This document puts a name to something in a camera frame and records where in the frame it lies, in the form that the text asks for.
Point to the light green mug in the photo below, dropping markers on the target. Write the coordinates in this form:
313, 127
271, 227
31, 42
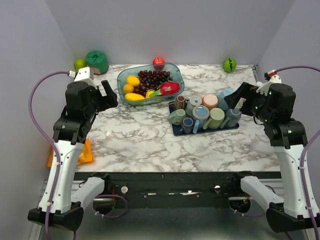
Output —
216, 117

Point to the clear blue fruit container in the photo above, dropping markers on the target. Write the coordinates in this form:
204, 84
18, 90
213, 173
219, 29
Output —
172, 68

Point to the yellow mango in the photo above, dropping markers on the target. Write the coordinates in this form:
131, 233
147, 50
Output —
134, 97

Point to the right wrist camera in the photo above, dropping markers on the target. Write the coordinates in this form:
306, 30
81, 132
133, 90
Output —
271, 77

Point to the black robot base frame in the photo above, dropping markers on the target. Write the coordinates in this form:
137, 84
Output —
155, 190

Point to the small yellow fruit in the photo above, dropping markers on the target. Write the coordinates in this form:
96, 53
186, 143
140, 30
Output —
148, 93

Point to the butterfly blue mug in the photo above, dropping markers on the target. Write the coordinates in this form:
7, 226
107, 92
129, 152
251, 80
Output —
200, 115

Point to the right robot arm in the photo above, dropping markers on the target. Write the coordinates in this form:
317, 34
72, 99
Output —
273, 104

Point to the red dragon fruit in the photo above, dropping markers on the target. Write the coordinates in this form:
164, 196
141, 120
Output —
167, 88

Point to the green wrapped jar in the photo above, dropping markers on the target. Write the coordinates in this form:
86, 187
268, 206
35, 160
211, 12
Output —
97, 60

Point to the grey white mug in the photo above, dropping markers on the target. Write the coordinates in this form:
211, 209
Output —
193, 102

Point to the yellow lemon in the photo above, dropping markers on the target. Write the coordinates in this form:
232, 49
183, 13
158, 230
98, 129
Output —
133, 80

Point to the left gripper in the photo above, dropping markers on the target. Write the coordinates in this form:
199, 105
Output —
108, 101

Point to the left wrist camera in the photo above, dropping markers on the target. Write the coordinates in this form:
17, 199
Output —
85, 74

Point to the small navy mug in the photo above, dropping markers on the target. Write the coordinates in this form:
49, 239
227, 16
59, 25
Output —
187, 125

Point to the green striped ball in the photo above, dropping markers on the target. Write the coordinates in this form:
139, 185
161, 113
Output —
229, 65

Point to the brown striped mug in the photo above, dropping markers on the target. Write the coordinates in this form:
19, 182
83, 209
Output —
179, 103

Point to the red apple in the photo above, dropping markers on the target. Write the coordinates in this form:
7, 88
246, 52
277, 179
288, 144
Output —
158, 63

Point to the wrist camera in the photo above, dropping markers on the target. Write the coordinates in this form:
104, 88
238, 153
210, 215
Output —
85, 74
271, 77

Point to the dark grey blue mug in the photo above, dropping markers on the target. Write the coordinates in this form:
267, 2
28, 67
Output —
232, 117

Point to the orange snack bag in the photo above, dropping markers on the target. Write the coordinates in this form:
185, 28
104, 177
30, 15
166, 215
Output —
86, 156

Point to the light blue faceted mug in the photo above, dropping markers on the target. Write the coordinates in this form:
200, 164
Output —
221, 98

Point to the pink mug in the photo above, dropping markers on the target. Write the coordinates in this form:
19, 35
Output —
210, 101

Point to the sage green mug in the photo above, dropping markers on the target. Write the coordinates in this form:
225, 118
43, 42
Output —
176, 117

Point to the dark blue tray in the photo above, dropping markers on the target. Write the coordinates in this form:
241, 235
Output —
179, 131

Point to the green pear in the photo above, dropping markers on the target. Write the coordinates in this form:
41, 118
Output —
79, 63

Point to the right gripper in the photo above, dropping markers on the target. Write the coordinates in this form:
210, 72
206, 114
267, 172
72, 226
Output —
250, 92

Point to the purple grape bunch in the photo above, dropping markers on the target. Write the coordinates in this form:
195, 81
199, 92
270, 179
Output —
151, 80

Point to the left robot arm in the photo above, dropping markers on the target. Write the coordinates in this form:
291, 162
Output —
59, 207

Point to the orange fruit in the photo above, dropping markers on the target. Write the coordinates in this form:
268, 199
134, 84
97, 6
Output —
128, 88

